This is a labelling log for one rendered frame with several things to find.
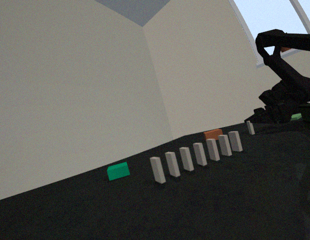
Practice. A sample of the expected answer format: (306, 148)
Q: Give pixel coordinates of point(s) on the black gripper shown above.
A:
(271, 115)

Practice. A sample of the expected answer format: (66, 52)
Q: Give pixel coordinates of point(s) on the grey domino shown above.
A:
(172, 164)
(186, 158)
(157, 169)
(224, 145)
(213, 151)
(235, 141)
(199, 152)
(250, 127)

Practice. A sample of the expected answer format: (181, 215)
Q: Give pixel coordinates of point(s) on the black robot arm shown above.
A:
(293, 87)

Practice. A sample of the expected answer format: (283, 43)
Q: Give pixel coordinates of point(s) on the orange-brown block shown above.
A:
(213, 134)

